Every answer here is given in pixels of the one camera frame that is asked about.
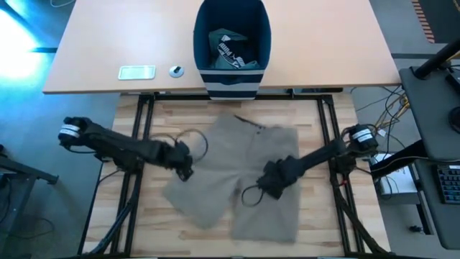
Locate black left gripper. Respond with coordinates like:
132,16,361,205
156,142,196,183

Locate khaki shorts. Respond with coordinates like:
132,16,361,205
162,112,302,242

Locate navy white striped fabric bin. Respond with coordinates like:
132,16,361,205
193,0,272,101

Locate teal shirt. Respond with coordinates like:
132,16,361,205
208,28,260,70

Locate black support bar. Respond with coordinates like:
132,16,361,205
369,139,427,179

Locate white box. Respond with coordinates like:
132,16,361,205
369,153,420,206

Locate beige wooden desk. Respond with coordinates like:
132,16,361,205
42,0,402,95

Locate grey desk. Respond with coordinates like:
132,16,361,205
399,66,460,251

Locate black metal stand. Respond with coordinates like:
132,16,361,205
0,143,60,259

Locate black keyboard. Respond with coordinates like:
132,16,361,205
436,164,460,205

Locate black pole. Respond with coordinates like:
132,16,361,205
413,37,460,80

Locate black flat device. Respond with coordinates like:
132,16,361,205
445,68,460,95

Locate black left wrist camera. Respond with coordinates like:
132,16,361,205
175,140,194,159

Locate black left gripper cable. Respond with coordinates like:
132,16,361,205
152,128,209,163

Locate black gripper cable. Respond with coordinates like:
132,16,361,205
152,128,209,163
241,184,266,208

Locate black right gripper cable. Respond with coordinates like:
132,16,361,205
241,184,266,208

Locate black aluminium table frame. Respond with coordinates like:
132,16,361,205
77,92,391,259

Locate yellow cable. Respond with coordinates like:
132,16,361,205
373,96,410,132

